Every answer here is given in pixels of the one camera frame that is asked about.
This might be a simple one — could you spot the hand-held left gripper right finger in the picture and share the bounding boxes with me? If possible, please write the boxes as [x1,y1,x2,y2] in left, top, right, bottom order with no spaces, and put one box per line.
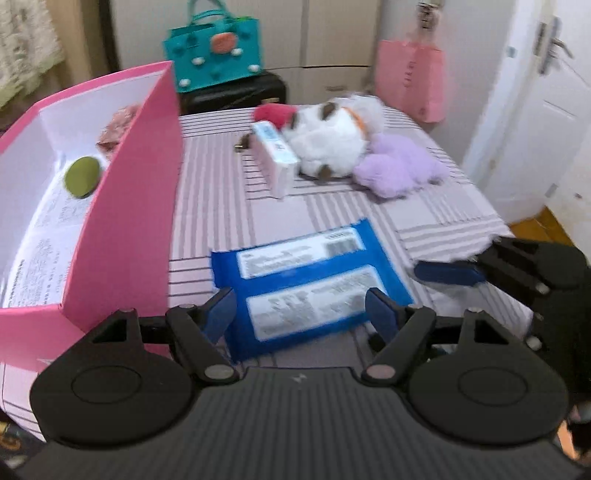
[362,287,513,387]

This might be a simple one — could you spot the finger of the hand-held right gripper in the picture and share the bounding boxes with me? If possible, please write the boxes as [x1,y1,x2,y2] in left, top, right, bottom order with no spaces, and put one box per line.
[414,237,588,304]

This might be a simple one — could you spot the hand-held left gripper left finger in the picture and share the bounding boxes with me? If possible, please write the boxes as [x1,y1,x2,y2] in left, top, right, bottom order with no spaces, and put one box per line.
[85,287,241,387]

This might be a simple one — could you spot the blue wet wipes packet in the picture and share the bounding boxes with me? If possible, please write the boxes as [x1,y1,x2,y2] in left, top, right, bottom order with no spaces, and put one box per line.
[211,218,415,363]

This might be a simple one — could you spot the purple plush toy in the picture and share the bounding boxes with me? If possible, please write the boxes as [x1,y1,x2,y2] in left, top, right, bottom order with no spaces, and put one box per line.
[353,136,451,199]

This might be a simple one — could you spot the pink cardboard box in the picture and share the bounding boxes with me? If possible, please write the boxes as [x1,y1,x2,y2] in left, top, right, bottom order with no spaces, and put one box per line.
[0,61,185,437]

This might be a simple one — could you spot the white tissue pack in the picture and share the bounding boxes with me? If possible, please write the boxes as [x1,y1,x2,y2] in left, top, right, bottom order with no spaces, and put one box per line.
[250,120,300,200]

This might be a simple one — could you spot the white door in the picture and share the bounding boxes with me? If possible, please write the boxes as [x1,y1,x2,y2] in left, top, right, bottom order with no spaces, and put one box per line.
[462,0,591,227]

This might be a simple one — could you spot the white plush toy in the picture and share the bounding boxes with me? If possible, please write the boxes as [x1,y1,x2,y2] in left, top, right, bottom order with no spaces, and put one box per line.
[277,92,386,185]

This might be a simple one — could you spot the green oval sponge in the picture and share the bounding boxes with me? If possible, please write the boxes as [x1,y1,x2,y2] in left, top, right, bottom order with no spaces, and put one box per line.
[64,156,102,199]

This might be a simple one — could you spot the pink paper bag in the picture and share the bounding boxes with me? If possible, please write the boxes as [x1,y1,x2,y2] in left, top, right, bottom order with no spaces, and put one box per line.
[374,39,446,124]

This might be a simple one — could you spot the red fluffy pompom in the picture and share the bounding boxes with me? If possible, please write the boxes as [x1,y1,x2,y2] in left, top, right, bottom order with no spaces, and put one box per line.
[254,104,296,129]

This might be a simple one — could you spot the pink floral scrunchie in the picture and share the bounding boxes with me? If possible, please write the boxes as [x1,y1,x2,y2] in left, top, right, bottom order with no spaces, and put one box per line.
[96,104,141,160]

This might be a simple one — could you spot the black suitcase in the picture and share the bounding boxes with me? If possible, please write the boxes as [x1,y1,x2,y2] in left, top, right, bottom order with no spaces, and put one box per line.
[178,71,289,116]

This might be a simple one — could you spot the teal felt handbag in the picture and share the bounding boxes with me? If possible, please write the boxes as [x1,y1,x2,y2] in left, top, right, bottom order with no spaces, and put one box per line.
[161,0,264,90]

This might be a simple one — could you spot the beige wardrobe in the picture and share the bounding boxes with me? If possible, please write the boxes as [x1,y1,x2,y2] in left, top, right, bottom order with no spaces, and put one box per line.
[111,0,384,112]

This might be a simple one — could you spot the green-trimmed patterned towel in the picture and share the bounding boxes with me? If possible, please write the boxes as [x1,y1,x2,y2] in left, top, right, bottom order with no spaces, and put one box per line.
[0,0,65,109]

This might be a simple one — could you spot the metal door handle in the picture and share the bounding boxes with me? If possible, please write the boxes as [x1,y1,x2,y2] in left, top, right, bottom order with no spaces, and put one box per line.
[536,16,574,75]

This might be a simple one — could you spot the black hair ties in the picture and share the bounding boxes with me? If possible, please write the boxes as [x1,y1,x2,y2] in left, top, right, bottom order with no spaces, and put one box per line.
[416,0,444,28]

